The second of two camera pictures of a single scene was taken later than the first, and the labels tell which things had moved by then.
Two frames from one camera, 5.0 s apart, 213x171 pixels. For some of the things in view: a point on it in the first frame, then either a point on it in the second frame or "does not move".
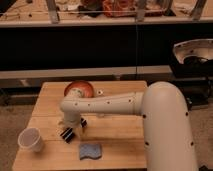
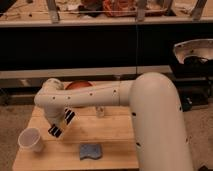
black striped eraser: (68, 135) → (56, 131)
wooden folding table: (105, 142) does not move
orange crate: (119, 8) does not move
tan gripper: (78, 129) → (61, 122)
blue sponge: (90, 150) does not move
